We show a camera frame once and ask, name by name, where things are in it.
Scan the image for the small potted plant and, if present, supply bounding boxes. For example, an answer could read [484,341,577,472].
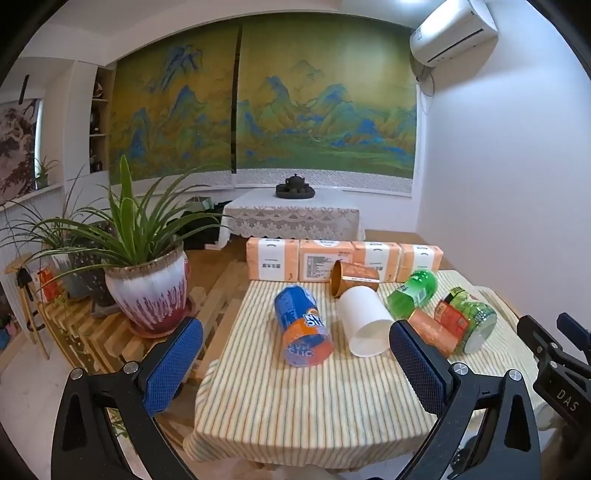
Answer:
[33,156,62,190]

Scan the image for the plant in glazed purple-white pot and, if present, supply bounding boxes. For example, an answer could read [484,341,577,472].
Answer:
[9,154,232,340]

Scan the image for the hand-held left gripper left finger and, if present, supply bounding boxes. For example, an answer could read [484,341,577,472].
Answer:
[51,316,206,480]

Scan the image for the gold patterned cup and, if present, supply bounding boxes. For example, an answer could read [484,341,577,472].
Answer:
[329,261,380,297]

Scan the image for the green cup with red label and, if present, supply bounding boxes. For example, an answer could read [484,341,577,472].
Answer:
[434,287,498,355]

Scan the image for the air conditioner pipe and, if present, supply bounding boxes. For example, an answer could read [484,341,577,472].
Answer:
[412,62,437,115]

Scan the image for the blue and orange cup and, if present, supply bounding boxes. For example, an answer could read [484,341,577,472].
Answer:
[274,284,334,368]

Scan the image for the orange patterned cup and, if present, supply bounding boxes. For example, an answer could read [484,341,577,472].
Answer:
[409,308,462,359]

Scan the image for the striped tablecloth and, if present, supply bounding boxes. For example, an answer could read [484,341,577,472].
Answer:
[183,270,555,472]

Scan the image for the white air conditioner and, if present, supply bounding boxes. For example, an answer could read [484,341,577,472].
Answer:
[409,0,500,64]

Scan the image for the red tree painting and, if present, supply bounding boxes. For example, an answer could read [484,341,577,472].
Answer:
[0,97,43,205]

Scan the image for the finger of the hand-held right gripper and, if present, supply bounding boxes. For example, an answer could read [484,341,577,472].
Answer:
[516,315,562,370]
[556,312,591,358]

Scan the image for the white paper cup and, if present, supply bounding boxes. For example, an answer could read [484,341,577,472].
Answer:
[337,286,397,358]

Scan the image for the plant in grey speckled pot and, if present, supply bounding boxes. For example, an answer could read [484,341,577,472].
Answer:
[0,185,112,302]

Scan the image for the wooden slatted bench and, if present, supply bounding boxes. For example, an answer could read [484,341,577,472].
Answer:
[34,258,252,386]

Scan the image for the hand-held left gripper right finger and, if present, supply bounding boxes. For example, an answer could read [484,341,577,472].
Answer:
[389,318,542,480]

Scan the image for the dark tea set tray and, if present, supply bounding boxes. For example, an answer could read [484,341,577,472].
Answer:
[276,174,316,200]

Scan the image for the green plastic bottle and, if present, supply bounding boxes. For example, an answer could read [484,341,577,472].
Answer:
[387,270,439,320]

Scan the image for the wooden stool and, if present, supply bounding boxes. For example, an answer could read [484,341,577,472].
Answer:
[4,255,52,361]

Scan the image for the landscape painting scroll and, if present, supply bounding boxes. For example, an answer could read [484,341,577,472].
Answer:
[235,20,419,198]
[108,25,242,191]

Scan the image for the orange tissue packet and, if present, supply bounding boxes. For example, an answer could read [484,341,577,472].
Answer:
[246,237,301,282]
[298,239,355,282]
[398,243,444,282]
[352,241,402,282]

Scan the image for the table with lace cloth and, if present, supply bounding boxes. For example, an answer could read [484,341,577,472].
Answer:
[221,188,361,241]

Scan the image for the wooden wall shelf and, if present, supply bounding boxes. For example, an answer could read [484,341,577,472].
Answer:
[89,67,116,175]

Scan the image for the black bag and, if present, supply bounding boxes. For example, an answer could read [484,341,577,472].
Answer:
[163,200,233,251]

